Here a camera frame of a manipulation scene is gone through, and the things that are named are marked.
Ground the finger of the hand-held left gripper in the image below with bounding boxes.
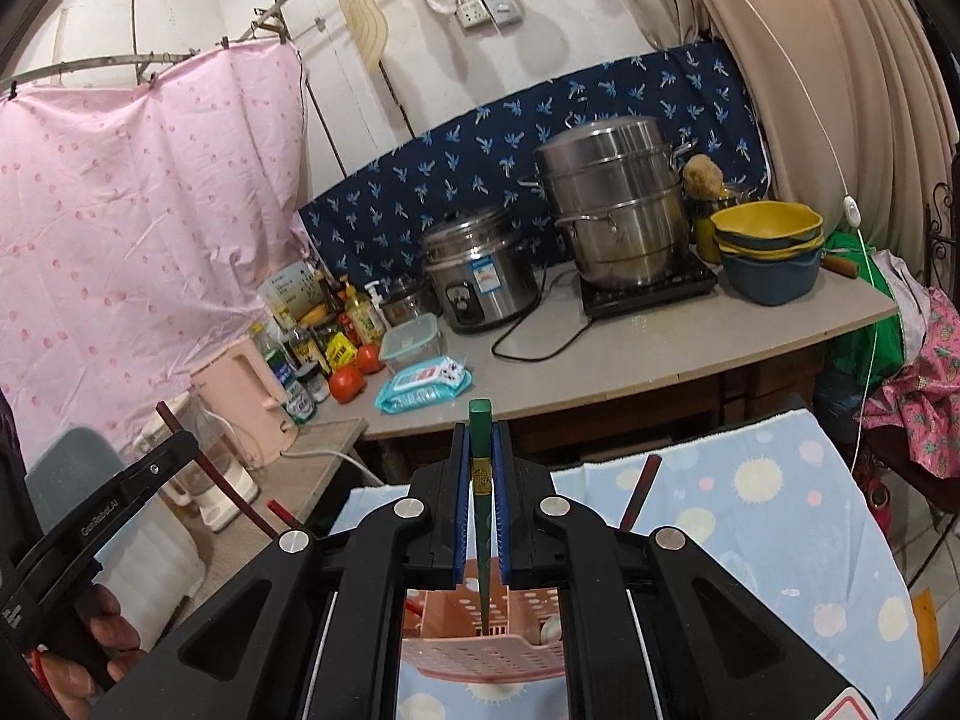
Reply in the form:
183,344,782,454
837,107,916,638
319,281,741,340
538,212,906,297
131,435,205,490

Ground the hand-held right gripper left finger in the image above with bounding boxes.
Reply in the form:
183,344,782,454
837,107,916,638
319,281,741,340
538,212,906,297
90,424,470,720

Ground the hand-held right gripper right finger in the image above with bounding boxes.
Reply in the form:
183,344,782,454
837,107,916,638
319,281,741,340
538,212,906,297
491,420,863,720

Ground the green chopstick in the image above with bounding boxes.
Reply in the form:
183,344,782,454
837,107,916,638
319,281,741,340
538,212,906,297
467,397,496,635

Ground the dark red chopstick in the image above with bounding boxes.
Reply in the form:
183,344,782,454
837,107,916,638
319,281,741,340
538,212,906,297
619,454,662,533

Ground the pink perforated utensil holder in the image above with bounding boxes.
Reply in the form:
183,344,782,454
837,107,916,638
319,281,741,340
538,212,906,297
401,562,567,685

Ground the person's left hand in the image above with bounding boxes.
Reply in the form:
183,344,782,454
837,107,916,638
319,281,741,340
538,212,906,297
34,585,145,720

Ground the white blender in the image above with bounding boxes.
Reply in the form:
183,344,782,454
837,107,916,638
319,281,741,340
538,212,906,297
135,392,260,535

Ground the grey plastic bin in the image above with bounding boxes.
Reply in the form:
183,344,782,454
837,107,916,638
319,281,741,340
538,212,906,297
25,426,207,620

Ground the pink electric kettle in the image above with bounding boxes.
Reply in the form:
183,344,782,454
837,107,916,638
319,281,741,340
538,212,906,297
190,335,298,467

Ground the blue wet wipes pack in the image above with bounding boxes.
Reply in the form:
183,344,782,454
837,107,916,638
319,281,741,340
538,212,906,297
373,358,476,416

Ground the clear food container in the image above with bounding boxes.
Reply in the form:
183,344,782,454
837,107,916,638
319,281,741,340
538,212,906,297
378,313,444,377

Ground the cluster of condiment bottles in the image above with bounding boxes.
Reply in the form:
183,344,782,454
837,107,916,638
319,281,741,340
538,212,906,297
251,266,391,425

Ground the white carton box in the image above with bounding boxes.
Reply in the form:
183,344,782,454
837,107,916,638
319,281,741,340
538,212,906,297
259,261,320,327

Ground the pink printed curtain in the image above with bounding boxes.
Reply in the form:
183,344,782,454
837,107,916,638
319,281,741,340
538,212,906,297
0,41,316,466

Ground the steel rice cooker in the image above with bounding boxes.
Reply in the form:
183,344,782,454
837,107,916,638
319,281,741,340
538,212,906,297
418,206,542,335

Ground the blue printed tablecloth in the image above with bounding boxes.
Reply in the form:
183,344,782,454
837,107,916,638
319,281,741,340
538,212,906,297
330,409,925,720

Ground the black induction cooker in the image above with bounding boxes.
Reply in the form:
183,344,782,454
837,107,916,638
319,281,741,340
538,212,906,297
577,259,719,320

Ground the steel steamer pot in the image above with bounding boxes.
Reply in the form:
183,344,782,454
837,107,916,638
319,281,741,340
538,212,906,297
521,116,702,290

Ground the navy floral cloth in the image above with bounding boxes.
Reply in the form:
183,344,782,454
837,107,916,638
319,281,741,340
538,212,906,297
298,37,773,278

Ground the blue bowl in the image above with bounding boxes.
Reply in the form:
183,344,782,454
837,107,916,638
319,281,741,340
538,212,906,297
718,244,824,307

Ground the brown loofah sponge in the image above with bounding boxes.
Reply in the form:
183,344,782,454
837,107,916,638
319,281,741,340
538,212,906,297
681,154,727,200

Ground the yellow bowl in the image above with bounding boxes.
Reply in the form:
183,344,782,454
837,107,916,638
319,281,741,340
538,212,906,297
710,201,824,242

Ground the green bag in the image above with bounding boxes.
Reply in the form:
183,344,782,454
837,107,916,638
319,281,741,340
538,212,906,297
816,231,928,377

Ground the metal curtain rod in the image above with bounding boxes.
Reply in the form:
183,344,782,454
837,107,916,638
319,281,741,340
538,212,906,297
0,0,355,95

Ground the pink printed garment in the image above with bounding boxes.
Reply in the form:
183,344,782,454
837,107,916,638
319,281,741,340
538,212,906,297
855,289,960,482

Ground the beige woven fan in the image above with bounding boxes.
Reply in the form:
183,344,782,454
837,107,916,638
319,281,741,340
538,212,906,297
337,0,392,77

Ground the dark metal chair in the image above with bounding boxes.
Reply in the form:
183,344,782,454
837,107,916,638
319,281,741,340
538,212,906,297
926,180,960,295

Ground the beige curtain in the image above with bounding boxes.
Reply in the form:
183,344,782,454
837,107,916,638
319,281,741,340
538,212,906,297
600,0,960,241

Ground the white kettle cord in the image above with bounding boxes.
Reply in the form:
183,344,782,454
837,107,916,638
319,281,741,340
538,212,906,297
279,448,387,488

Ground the black power cord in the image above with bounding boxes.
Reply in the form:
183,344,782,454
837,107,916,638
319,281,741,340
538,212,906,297
491,266,593,361

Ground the white cable with switch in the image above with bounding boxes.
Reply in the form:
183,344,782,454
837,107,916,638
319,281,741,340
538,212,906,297
694,0,880,458

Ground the white wall socket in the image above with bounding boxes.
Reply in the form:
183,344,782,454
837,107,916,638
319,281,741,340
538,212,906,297
457,0,524,32

